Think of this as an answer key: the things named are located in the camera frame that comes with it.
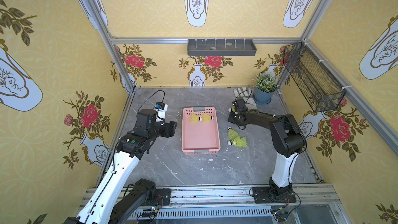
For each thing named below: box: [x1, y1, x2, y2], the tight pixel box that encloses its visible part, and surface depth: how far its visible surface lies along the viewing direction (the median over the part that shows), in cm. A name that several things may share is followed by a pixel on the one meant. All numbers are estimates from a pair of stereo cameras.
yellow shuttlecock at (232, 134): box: [226, 126, 239, 141], surface depth 97 cm
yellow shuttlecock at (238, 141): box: [226, 135, 248, 148], surface depth 90 cm
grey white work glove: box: [233, 86, 258, 110], surface depth 116 cm
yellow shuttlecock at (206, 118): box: [201, 113, 215, 123], surface depth 102 cm
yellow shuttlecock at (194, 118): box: [189, 113, 203, 123], surface depth 101 cm
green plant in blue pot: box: [252, 73, 281, 105], surface depth 105 cm
